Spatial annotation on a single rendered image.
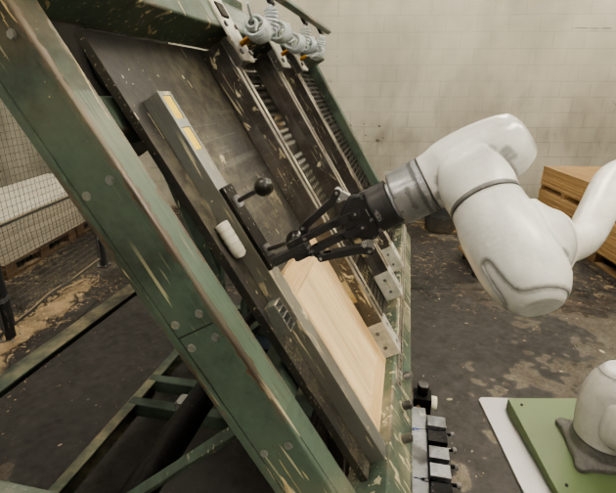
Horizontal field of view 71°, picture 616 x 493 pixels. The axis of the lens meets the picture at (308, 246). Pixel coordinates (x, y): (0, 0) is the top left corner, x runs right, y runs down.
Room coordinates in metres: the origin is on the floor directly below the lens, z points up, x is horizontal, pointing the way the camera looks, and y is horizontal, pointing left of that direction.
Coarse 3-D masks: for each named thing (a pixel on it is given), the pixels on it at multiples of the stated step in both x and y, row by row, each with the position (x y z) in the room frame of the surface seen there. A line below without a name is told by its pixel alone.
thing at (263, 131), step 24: (216, 0) 1.36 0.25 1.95; (216, 48) 1.32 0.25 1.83; (240, 48) 1.30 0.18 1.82; (216, 72) 1.32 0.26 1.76; (240, 72) 1.31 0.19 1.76; (240, 96) 1.31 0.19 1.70; (264, 120) 1.29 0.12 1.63; (264, 144) 1.29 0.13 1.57; (288, 168) 1.28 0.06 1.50; (288, 192) 1.28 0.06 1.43; (312, 192) 1.30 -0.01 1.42; (336, 264) 1.25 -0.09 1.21; (360, 288) 1.23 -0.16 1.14; (360, 312) 1.23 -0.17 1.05; (384, 336) 1.21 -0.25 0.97
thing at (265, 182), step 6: (258, 180) 0.81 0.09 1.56; (264, 180) 0.81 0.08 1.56; (270, 180) 0.82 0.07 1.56; (258, 186) 0.81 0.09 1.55; (264, 186) 0.80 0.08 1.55; (270, 186) 0.81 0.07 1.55; (252, 192) 0.84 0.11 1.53; (258, 192) 0.81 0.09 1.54; (264, 192) 0.81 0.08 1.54; (270, 192) 0.81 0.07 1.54; (234, 198) 0.88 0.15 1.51; (240, 198) 0.87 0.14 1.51; (246, 198) 0.86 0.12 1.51; (240, 204) 0.88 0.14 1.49
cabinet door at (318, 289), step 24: (312, 240) 1.23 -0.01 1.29; (288, 264) 1.01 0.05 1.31; (312, 264) 1.13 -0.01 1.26; (312, 288) 1.05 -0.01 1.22; (336, 288) 1.19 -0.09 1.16; (312, 312) 0.96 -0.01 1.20; (336, 312) 1.09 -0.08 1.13; (336, 336) 1.00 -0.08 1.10; (360, 336) 1.14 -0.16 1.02; (336, 360) 0.92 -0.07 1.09; (360, 360) 1.04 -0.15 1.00; (384, 360) 1.19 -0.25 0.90; (360, 384) 0.96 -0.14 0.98
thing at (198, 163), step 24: (168, 120) 0.89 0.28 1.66; (192, 144) 0.89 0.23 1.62; (192, 168) 0.88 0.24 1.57; (216, 168) 0.92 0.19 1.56; (216, 192) 0.87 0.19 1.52; (216, 216) 0.87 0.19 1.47; (240, 240) 0.86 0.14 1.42; (264, 264) 0.85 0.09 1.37; (264, 288) 0.85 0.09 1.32; (288, 288) 0.88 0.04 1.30; (288, 312) 0.84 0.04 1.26; (312, 336) 0.84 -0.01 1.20; (312, 360) 0.83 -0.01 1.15; (336, 384) 0.82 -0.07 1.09; (336, 408) 0.82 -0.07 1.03; (360, 408) 0.83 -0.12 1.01; (360, 432) 0.80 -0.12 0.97; (384, 456) 0.80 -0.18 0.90
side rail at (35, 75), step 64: (0, 0) 0.67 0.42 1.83; (0, 64) 0.68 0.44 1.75; (64, 64) 0.68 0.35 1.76; (64, 128) 0.66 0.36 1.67; (128, 192) 0.63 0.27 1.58; (128, 256) 0.64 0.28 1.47; (192, 256) 0.65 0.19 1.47; (192, 320) 0.62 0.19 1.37; (256, 384) 0.59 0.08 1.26; (256, 448) 0.60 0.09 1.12; (320, 448) 0.61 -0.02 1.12
